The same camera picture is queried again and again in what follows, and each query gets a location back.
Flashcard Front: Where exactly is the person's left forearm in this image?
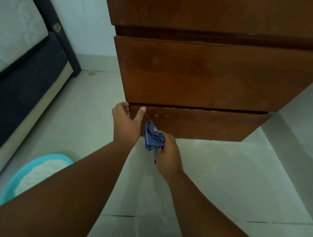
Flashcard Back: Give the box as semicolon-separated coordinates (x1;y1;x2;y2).
0;140;138;237

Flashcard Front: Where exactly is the tall brown wooden drawer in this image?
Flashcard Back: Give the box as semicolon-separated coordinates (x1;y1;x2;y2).
114;36;313;113

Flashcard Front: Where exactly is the short brown wooden drawer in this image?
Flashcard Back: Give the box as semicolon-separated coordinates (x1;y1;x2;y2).
128;104;272;142

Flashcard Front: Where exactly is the blue cleaning cloth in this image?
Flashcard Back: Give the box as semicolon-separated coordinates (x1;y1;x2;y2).
143;120;166;164

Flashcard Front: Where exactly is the person's right forearm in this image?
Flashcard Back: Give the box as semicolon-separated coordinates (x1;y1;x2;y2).
166;170;249;237

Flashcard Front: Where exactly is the brown wooden dresser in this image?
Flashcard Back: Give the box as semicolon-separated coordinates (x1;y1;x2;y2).
107;0;313;142

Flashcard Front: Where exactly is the white foamy water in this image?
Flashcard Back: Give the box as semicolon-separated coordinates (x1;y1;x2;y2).
15;159;70;196

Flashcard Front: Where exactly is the white quilted mattress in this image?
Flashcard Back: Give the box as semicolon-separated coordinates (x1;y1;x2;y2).
0;0;49;73

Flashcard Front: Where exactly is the person's left hand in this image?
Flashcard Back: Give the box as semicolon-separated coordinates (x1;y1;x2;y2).
112;102;147;147

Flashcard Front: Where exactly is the dark bed frame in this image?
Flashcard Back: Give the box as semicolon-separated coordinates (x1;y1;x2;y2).
0;0;82;173

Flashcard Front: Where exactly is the person's right hand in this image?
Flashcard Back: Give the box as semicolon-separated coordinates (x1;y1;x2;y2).
154;131;184;182

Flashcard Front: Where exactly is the turquoise plastic basin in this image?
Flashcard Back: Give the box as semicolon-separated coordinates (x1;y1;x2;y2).
0;153;74;206

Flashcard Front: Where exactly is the brown wooden drawer front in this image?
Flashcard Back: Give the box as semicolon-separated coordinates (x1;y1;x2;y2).
107;0;313;37

